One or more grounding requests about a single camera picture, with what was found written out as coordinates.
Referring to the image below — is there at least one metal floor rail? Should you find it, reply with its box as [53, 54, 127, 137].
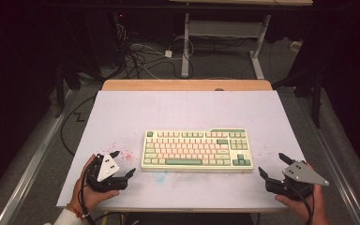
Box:
[0, 89, 77, 225]
[295, 93, 360, 225]

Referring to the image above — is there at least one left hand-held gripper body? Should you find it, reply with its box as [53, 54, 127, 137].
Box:
[85, 152, 128, 193]

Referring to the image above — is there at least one left hand-held gripper black cable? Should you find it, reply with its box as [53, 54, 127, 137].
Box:
[79, 160, 97, 225]

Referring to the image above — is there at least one person's left hand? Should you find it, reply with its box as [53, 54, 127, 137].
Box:
[71, 154, 121, 214]

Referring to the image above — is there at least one hand-held gripper black cable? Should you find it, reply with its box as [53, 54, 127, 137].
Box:
[79, 160, 97, 225]
[289, 184, 315, 225]

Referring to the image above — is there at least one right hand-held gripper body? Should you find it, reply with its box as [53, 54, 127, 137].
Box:
[264, 159, 330, 202]

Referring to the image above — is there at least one person's right hand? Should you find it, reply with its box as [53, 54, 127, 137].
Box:
[274, 161, 330, 225]

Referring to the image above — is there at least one wooden table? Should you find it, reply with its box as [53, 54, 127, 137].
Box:
[101, 79, 274, 92]

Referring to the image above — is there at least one orange bracelet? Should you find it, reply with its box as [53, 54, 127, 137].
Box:
[66, 202, 90, 220]

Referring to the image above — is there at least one black floor cable loop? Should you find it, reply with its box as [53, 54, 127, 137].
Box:
[59, 95, 97, 158]

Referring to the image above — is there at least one cream and green keyboard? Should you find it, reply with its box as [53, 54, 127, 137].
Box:
[141, 127, 254, 173]

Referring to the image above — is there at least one white table mat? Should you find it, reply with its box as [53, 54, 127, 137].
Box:
[56, 90, 326, 214]

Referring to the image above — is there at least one right hand-held gripper black cable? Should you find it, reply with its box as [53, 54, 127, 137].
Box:
[289, 184, 315, 225]

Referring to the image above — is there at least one small white box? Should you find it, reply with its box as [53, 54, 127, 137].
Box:
[289, 40, 304, 53]

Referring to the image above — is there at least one white desk frame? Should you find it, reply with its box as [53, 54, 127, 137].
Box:
[168, 0, 314, 81]

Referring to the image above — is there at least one black stand leg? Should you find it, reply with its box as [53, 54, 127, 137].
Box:
[310, 70, 323, 129]
[53, 59, 68, 119]

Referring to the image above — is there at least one tangle of floor cables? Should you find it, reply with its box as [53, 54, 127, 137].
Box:
[114, 22, 195, 80]

